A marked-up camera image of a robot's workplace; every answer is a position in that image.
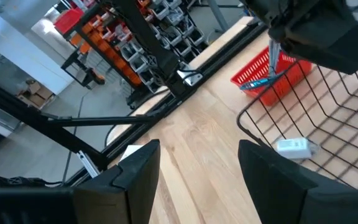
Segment white cabinet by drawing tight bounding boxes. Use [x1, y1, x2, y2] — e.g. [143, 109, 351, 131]
[0, 11, 76, 96]

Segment black frame post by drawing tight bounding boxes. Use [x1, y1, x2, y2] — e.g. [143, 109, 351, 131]
[99, 0, 198, 98]
[0, 75, 110, 171]

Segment black table edge rail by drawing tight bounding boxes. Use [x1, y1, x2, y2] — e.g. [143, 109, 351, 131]
[61, 21, 269, 187]

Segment red plastic basket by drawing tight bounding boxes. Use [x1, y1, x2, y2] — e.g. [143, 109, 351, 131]
[230, 45, 313, 107]

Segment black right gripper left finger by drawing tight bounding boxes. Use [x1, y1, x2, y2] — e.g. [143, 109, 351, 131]
[72, 139, 162, 224]

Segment red storage bin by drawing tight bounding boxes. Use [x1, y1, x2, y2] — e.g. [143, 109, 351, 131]
[53, 7, 85, 35]

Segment black diagonal frame strut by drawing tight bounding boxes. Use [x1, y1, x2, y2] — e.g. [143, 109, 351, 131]
[40, 114, 160, 128]

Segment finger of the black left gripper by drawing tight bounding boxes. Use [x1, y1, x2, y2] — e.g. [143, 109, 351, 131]
[268, 23, 358, 76]
[239, 0, 357, 35]

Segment white labelled box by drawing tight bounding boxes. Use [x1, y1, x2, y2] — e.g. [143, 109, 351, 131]
[276, 138, 313, 160]

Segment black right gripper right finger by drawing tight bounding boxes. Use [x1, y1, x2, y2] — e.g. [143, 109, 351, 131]
[237, 139, 358, 224]

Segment black wire basket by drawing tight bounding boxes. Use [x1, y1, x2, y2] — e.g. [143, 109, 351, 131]
[236, 58, 358, 191]

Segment cardboard boxes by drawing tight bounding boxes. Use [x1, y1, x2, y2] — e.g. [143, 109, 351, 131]
[16, 80, 56, 110]

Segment storage rack with parts bins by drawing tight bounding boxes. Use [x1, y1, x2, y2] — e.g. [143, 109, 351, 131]
[61, 0, 211, 103]

